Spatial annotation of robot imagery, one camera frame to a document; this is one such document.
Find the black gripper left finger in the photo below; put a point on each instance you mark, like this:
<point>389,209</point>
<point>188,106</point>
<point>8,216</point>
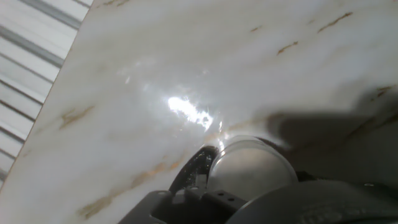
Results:
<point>174,208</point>

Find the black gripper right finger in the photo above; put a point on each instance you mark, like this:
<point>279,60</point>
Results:
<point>326,202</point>

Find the marble pattern board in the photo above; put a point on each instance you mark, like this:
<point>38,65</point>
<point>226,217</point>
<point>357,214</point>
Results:
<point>186,77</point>

